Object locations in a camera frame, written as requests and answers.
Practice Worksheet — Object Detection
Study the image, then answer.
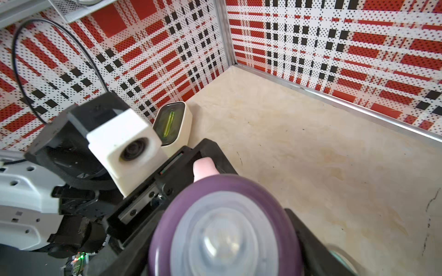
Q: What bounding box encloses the white green sterilizer box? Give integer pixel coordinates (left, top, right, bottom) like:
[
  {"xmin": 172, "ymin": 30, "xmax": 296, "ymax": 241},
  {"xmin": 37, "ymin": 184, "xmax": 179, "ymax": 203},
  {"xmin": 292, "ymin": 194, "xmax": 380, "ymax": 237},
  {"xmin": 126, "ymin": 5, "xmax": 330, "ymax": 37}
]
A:
[{"xmin": 153, "ymin": 101, "xmax": 193, "ymax": 158}]

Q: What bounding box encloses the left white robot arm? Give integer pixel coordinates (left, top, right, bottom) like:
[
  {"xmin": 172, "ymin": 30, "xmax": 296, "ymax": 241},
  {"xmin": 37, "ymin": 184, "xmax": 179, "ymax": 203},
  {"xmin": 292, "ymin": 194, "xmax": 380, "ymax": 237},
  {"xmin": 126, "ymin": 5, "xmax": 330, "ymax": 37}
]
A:
[{"xmin": 1, "ymin": 100, "xmax": 235, "ymax": 259}]

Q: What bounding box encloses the white wire shelf basket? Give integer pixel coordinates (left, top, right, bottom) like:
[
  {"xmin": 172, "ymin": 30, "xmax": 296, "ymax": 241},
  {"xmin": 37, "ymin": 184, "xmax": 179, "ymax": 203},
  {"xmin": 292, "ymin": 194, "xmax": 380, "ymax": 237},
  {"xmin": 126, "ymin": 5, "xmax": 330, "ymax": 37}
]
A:
[{"xmin": 49, "ymin": 0, "xmax": 116, "ymax": 23}]

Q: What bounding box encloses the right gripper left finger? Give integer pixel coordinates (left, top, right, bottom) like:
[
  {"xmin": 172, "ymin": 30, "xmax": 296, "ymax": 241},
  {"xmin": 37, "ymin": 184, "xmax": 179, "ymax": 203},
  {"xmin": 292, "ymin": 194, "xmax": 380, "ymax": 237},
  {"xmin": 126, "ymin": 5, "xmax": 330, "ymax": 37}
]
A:
[{"xmin": 84, "ymin": 212, "xmax": 162, "ymax": 276}]

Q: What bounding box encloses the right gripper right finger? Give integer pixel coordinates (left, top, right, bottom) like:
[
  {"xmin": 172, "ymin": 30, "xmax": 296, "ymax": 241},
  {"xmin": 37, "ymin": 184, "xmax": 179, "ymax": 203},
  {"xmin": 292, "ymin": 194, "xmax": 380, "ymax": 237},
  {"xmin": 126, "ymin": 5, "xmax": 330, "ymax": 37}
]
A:
[{"xmin": 285, "ymin": 208, "xmax": 356, "ymax": 276}]

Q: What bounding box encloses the green circuit board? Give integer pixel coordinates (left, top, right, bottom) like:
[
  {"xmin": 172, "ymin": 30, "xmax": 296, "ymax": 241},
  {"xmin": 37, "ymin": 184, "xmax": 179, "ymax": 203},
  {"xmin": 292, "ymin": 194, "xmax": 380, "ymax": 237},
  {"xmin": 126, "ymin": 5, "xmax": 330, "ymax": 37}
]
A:
[{"xmin": 61, "ymin": 253, "xmax": 90, "ymax": 276}]

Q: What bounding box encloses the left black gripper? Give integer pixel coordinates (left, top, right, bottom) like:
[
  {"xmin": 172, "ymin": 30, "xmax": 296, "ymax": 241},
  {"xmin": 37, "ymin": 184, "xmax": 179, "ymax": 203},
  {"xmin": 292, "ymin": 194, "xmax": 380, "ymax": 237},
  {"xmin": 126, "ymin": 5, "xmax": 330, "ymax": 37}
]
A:
[{"xmin": 105, "ymin": 138, "xmax": 237, "ymax": 248}]

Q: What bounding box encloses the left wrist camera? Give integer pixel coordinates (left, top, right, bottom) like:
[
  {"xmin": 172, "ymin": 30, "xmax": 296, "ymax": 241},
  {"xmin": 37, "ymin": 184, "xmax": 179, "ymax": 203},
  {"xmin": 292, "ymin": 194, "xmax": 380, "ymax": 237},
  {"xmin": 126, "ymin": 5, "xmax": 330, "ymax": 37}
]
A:
[{"xmin": 67, "ymin": 93, "xmax": 168, "ymax": 197}]

